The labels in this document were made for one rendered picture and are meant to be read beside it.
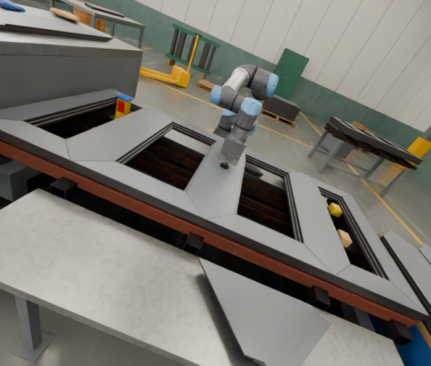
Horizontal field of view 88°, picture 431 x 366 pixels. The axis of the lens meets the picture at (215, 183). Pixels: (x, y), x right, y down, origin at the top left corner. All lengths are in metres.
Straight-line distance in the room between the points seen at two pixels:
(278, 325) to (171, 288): 0.28
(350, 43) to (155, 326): 11.56
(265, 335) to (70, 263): 0.50
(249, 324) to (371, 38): 11.75
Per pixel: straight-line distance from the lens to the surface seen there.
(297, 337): 0.73
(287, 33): 11.06
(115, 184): 0.76
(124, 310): 0.61
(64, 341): 1.39
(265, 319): 0.67
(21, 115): 1.05
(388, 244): 1.31
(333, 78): 11.64
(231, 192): 0.87
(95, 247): 0.69
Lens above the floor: 1.30
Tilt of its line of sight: 31 degrees down
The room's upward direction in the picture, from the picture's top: 25 degrees clockwise
